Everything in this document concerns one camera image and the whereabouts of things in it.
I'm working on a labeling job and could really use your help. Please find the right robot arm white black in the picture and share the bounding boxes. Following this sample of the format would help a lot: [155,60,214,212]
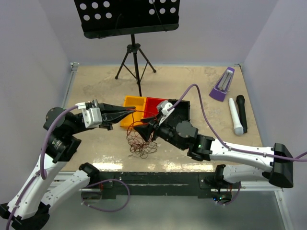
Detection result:
[134,119,294,188]

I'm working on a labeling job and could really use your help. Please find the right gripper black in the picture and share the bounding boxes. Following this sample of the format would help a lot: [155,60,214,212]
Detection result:
[133,113,186,150]

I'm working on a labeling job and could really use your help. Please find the black microphone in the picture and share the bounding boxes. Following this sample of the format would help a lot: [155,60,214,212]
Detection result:
[236,95,248,133]

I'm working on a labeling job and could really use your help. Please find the black plastic bin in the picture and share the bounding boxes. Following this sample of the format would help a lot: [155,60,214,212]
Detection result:
[165,100,190,127]

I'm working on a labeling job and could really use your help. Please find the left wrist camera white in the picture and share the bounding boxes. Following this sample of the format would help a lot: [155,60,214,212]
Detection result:
[75,99,103,128]

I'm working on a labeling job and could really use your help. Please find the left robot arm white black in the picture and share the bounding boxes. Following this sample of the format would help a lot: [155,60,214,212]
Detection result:
[0,100,135,230]

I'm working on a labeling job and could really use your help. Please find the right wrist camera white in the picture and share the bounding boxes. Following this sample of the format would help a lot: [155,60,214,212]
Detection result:
[156,100,174,125]

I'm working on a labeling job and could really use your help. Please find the red plastic bin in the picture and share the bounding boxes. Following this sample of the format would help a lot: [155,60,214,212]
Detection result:
[143,97,166,118]

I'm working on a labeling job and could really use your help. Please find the purple metronome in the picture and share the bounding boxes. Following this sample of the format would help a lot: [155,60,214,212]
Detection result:
[209,67,235,102]

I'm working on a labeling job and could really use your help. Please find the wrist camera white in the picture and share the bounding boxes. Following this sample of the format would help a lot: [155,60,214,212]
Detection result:
[156,100,174,125]
[75,99,103,128]

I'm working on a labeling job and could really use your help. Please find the yellow plastic bin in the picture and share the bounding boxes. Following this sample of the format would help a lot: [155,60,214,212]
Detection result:
[120,95,146,129]

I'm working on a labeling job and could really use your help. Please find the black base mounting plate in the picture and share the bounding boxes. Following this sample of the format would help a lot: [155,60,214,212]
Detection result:
[87,172,239,199]

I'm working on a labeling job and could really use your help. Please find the black music stand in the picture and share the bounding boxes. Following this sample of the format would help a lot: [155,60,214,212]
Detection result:
[74,0,180,85]

